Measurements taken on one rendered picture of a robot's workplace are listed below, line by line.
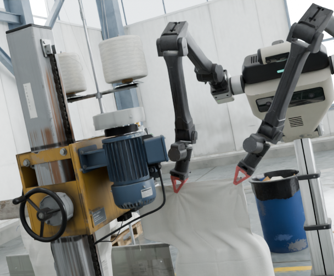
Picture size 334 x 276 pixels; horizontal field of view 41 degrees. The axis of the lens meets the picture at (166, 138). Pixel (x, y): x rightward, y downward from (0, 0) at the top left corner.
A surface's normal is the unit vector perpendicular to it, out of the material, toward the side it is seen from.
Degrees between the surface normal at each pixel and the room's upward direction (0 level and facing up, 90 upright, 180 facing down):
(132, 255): 90
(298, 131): 130
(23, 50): 90
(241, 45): 90
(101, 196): 90
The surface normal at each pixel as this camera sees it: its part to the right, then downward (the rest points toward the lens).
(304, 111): -0.14, 0.72
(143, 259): -0.36, 0.12
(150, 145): 0.04, 0.04
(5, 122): 0.91, -0.16
